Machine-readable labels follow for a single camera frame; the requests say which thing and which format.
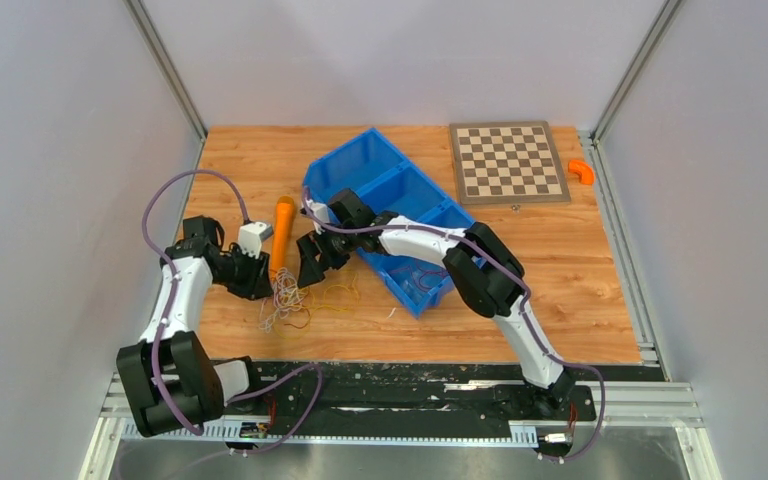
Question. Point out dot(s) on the orange curved piece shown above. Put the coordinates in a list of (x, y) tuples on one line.
[(582, 171)]

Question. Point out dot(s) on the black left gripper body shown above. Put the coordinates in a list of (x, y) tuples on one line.
[(242, 274)]

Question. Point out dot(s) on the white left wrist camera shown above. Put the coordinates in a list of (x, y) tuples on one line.
[(251, 237)]

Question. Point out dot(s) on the blue plastic compartment bin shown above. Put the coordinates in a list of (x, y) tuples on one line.
[(386, 179)]

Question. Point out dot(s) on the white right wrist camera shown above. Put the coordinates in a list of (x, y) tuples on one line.
[(318, 213)]

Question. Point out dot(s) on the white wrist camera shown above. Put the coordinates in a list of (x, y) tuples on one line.
[(251, 237), (318, 213)]

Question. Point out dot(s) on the orange cylindrical toy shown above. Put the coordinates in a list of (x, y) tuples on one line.
[(285, 211)]

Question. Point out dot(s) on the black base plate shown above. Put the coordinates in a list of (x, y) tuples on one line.
[(413, 400)]

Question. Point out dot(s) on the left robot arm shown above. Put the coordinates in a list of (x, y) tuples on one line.
[(169, 381)]

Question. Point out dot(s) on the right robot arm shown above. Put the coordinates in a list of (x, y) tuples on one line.
[(485, 273)]

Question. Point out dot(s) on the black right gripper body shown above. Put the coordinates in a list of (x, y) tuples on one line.
[(337, 248)]

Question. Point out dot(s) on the wooden chessboard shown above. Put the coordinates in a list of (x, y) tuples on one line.
[(513, 162)]

